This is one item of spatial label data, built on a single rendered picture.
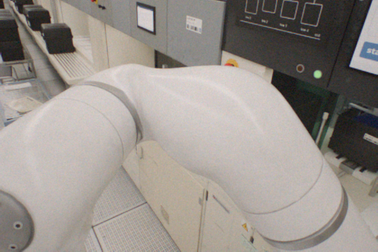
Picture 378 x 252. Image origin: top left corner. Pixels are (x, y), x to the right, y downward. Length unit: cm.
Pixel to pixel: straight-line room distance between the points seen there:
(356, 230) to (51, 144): 26
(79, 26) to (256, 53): 303
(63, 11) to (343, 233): 353
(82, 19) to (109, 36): 152
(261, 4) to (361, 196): 88
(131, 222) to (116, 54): 128
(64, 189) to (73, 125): 5
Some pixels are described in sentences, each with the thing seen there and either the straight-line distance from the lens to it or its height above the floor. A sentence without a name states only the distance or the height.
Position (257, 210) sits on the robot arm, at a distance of 24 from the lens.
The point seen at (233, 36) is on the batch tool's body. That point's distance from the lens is 92.
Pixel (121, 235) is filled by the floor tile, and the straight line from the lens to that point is 208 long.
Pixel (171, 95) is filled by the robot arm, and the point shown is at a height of 156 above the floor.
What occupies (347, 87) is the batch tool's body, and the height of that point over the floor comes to 142.
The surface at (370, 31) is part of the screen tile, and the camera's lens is 68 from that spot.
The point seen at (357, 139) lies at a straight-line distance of 134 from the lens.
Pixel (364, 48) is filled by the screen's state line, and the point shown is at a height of 152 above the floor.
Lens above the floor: 164
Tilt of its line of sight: 28 degrees down
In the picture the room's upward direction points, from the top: 3 degrees clockwise
